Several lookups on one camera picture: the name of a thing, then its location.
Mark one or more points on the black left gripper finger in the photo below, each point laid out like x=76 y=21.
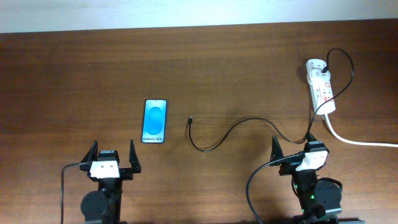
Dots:
x=133 y=159
x=91 y=155

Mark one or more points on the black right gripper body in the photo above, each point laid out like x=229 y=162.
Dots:
x=289 y=168

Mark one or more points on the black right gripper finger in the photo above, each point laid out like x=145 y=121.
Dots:
x=310 y=137
x=276 y=152

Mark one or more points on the blue Samsung smartphone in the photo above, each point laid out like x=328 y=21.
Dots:
x=155 y=113

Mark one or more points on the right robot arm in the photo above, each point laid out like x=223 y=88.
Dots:
x=320 y=198

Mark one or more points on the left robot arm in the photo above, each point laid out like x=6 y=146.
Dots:
x=104 y=204

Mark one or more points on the white USB charger adapter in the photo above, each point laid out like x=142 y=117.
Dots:
x=315 y=69

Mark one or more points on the white power strip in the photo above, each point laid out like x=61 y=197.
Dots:
x=321 y=92

